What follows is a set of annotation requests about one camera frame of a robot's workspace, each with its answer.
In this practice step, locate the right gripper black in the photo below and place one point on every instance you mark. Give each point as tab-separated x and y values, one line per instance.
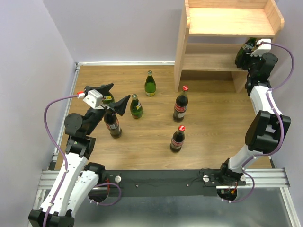
252	57

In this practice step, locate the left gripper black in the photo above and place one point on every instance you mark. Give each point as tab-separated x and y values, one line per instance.
119	106

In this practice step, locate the green bottle red-blue label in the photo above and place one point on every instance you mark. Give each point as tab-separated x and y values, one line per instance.
244	53

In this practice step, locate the green bottle red-white label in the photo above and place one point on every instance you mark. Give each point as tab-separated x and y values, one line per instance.
136	108

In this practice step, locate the green bottle yellow label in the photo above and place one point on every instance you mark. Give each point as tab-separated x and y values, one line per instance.
150	85

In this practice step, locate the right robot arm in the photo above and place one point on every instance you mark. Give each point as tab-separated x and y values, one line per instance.
269	127

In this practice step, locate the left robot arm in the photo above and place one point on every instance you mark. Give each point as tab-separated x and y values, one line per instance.
77	177

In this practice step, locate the wooden two-tier shelf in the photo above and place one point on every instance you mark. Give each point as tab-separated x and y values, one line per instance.
222	18

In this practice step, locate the cola bottle left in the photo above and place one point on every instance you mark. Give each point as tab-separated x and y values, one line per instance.
113	125

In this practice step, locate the cola bottle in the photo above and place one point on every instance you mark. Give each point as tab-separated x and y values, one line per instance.
178	139
181	105
113	125

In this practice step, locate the cola bottle centre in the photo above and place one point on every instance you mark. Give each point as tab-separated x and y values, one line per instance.
181	105

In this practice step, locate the cola bottle front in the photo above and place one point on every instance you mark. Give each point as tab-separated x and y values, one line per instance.
178	139

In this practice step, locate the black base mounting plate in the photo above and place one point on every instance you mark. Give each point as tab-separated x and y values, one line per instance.
159	183

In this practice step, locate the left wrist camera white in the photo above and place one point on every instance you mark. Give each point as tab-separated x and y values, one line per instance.
94	99

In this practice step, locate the aluminium frame rail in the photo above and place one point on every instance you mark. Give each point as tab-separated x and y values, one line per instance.
99	196

